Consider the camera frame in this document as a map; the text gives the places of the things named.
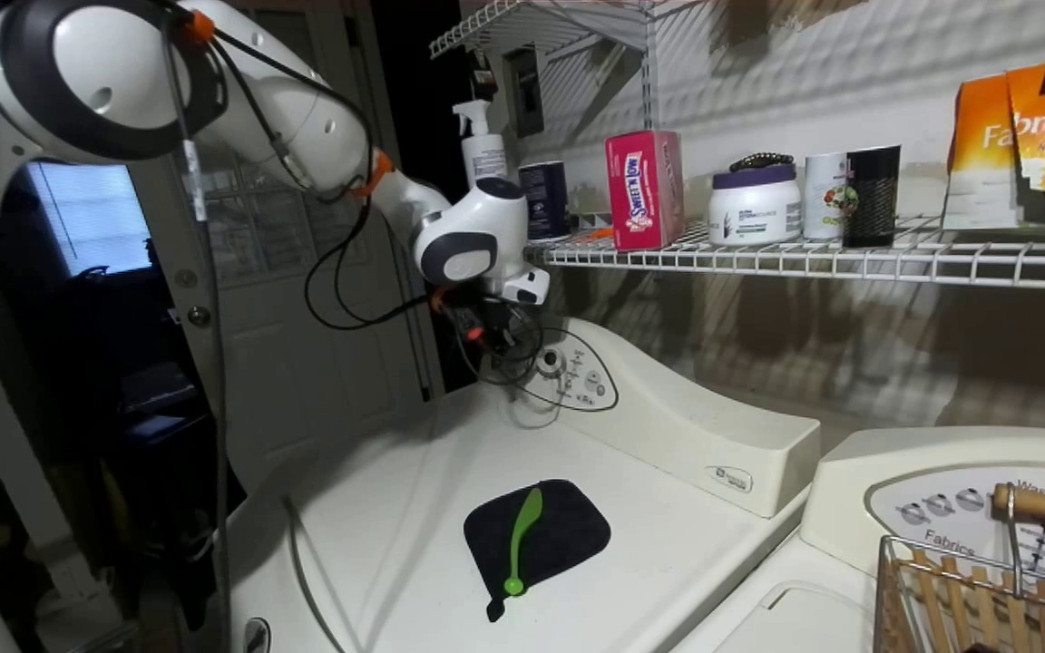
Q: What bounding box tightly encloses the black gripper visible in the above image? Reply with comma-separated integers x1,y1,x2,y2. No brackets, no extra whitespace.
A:
452,291,550,387

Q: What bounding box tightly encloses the white washing machine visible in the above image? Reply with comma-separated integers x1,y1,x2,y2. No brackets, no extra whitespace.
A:
224,316,825,653

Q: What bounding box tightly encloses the white dryer machine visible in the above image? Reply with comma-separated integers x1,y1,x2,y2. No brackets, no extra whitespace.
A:
678,425,1045,653

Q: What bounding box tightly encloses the black cloth pad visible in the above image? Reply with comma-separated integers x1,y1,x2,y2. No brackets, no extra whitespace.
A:
461,474,614,623

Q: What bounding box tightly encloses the green stick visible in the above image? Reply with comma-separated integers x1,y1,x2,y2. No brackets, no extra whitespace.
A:
502,485,548,599

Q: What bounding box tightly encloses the pink box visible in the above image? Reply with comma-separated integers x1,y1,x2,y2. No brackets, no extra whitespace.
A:
602,127,688,255

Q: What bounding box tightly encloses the white spray bottle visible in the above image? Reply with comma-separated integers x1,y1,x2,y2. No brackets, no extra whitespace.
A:
451,98,516,194

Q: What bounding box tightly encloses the white door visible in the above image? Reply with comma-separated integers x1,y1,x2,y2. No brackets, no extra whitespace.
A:
135,0,445,485

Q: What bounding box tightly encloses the white jar dark lid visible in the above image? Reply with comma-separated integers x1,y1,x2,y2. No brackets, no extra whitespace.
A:
707,151,805,252

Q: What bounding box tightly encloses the white patterned mug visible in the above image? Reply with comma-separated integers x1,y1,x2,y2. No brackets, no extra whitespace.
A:
800,149,857,248

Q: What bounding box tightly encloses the small black box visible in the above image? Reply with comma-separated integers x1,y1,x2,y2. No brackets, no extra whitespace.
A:
843,143,904,252

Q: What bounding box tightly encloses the bright window pane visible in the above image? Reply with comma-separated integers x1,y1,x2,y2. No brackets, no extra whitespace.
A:
26,161,155,280

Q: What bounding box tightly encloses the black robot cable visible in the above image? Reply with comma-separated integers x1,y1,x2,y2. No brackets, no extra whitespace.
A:
164,11,568,430

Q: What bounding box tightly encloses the white wire shelf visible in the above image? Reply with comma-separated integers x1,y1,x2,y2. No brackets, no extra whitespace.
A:
538,228,1045,298

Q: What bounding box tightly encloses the white wire shelf high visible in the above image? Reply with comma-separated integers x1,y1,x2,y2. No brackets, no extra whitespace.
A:
427,0,659,66

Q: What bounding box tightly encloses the wicker basket wooden handle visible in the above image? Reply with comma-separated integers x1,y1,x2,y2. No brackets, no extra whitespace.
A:
872,478,1045,653

